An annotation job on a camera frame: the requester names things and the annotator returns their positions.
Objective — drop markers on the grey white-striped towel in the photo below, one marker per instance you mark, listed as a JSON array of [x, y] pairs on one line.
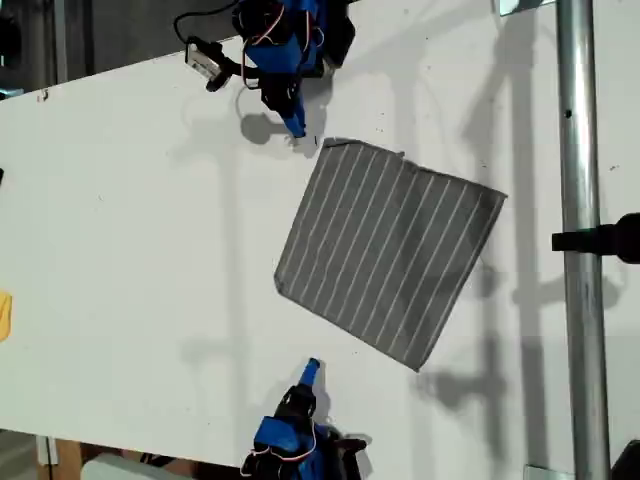
[[390, 250]]

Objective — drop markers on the grey vertical bar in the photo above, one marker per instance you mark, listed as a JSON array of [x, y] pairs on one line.
[[60, 40]]

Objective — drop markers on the wooden table leg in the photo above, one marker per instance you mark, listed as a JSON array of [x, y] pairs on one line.
[[67, 460]]

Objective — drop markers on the yellow object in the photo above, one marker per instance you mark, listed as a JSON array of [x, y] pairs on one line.
[[5, 317]]

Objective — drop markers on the black rounded object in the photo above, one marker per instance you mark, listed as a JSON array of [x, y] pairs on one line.
[[627, 462]]

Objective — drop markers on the black clamp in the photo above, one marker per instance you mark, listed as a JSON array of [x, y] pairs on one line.
[[620, 237]]

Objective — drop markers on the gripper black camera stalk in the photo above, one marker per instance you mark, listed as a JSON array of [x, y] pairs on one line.
[[225, 70], [350, 441]]

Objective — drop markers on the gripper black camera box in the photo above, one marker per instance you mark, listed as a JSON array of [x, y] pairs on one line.
[[200, 57], [352, 462]]

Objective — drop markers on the shiny metal bracket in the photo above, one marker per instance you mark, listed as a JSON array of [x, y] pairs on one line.
[[510, 6], [547, 472]]

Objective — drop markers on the white metal bracket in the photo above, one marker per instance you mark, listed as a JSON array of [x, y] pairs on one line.
[[46, 450]]

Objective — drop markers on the steel post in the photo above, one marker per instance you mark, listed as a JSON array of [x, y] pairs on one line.
[[580, 150]]

